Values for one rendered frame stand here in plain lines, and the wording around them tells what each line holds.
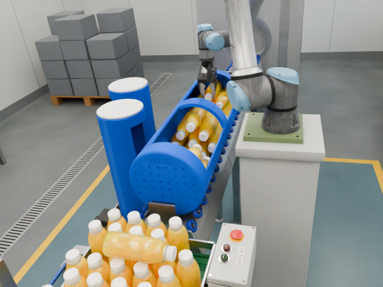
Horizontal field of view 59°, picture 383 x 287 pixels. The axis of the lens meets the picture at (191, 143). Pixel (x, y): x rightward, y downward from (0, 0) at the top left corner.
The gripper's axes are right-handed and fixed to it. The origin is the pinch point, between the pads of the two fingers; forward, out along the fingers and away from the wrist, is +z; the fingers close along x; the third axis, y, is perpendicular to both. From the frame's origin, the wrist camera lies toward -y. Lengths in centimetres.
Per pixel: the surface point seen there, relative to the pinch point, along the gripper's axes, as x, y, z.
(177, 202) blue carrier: -4, -67, 14
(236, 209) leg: -8, 32, 99
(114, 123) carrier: 54, -5, 15
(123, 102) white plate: 58, 16, 11
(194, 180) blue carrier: -11, -67, 3
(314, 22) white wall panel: -66, 445, 45
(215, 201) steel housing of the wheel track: -13, -48, 28
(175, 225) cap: -10, -86, 7
